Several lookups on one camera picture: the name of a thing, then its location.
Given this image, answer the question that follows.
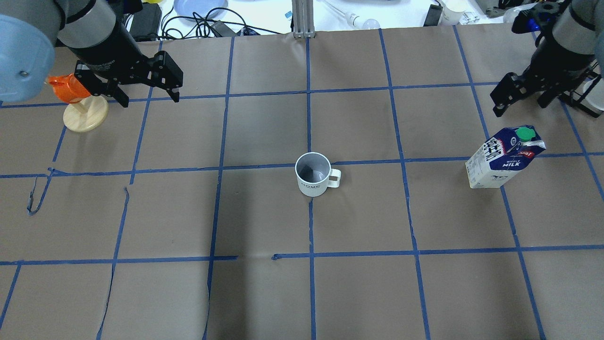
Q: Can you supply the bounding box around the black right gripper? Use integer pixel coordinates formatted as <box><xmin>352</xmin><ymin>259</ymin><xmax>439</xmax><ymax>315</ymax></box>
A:
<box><xmin>490</xmin><ymin>2</ymin><xmax>595</xmax><ymax>118</ymax></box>

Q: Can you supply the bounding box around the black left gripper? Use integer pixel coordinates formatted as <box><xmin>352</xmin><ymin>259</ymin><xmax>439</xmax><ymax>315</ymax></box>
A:
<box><xmin>73</xmin><ymin>21</ymin><xmax>184</xmax><ymax>108</ymax></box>

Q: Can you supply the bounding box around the blue white milk carton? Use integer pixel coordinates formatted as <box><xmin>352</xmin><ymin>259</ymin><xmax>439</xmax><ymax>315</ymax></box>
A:
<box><xmin>465</xmin><ymin>125</ymin><xmax>546</xmax><ymax>188</ymax></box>

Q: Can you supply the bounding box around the white ribbed mug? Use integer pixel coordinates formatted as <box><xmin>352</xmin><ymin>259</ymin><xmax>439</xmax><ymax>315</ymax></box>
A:
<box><xmin>294</xmin><ymin>152</ymin><xmax>342</xmax><ymax>197</ymax></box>

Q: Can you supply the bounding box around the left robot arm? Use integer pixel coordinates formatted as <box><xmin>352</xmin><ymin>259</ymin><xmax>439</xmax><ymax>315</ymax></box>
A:
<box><xmin>0</xmin><ymin>0</ymin><xmax>184</xmax><ymax>107</ymax></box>

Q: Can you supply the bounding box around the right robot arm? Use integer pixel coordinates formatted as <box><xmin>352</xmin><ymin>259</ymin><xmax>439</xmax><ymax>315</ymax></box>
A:
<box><xmin>490</xmin><ymin>0</ymin><xmax>603</xmax><ymax>117</ymax></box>

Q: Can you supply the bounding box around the paper cup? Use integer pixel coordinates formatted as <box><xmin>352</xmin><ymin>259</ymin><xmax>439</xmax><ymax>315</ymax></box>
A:
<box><xmin>439</xmin><ymin>0</ymin><xmax>468</xmax><ymax>26</ymax></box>

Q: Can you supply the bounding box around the black power adapter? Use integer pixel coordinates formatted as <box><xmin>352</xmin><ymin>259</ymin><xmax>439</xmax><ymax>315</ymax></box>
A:
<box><xmin>129</xmin><ymin>3</ymin><xmax>162</xmax><ymax>42</ymax></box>

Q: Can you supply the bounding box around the wooden mug tree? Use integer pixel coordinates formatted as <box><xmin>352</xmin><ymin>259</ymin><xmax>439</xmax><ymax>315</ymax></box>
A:
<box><xmin>63</xmin><ymin>95</ymin><xmax>109</xmax><ymax>133</ymax></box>

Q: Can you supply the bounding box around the orange mug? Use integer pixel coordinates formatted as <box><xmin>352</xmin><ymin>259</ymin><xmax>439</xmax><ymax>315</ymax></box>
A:
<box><xmin>47</xmin><ymin>73</ymin><xmax>92</xmax><ymax>104</ymax></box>

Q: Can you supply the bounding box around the blue plate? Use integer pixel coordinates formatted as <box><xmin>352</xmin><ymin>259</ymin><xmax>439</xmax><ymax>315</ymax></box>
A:
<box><xmin>173</xmin><ymin>0</ymin><xmax>228</xmax><ymax>17</ymax></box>

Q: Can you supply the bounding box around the white light bulb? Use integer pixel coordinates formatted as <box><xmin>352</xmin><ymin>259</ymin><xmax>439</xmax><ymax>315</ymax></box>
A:
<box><xmin>345</xmin><ymin>12</ymin><xmax>380</xmax><ymax>30</ymax></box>

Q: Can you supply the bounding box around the aluminium frame post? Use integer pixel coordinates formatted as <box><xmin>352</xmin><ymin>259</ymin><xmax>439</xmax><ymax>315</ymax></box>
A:
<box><xmin>291</xmin><ymin>0</ymin><xmax>316</xmax><ymax>39</ymax></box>

